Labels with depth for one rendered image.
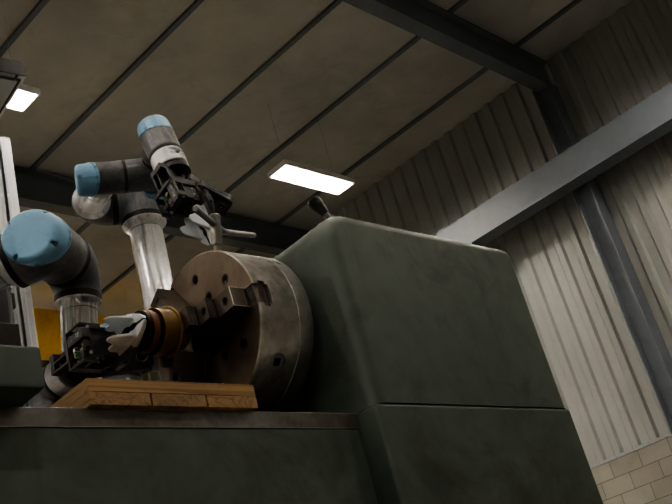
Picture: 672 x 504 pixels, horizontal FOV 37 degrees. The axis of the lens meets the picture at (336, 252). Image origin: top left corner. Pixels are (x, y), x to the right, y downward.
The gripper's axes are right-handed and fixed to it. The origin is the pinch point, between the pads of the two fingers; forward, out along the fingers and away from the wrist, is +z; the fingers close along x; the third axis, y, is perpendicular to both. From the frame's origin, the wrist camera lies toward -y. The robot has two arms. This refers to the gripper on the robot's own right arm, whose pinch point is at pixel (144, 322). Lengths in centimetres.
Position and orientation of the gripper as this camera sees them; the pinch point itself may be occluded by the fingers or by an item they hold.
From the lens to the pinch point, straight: 174.3
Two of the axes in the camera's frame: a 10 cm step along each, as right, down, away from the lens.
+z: 6.5, -4.7, -6.0
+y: -7.2, -1.2, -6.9
